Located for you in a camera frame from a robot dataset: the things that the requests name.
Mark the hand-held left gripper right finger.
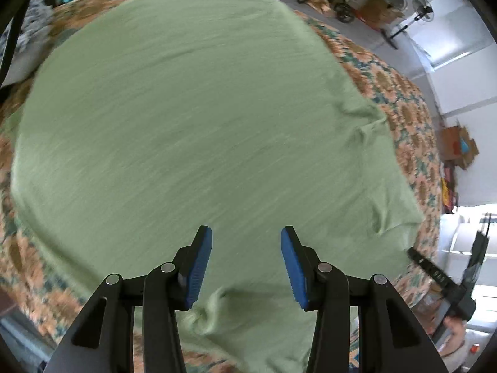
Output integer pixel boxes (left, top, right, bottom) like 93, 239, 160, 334
280, 225, 447, 373

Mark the open cardboard box with blue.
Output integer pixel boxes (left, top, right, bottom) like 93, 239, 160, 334
440, 124, 480, 171

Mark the standing fan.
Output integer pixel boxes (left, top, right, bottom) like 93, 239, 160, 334
382, 0, 433, 50

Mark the brown cardboard box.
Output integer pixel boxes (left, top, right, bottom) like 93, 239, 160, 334
357, 0, 404, 30

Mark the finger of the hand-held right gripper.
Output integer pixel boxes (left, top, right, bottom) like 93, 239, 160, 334
408, 246, 461, 300

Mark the green shirt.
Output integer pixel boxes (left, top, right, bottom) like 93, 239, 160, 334
11, 0, 426, 373

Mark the sunflower print blanket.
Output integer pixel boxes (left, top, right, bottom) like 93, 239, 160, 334
0, 0, 445, 373

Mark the black strap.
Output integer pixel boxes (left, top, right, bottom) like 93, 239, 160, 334
0, 0, 28, 84

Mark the person's right hand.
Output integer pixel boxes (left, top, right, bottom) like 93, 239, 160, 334
443, 318, 468, 357

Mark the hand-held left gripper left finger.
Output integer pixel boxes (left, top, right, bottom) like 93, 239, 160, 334
43, 225, 213, 373

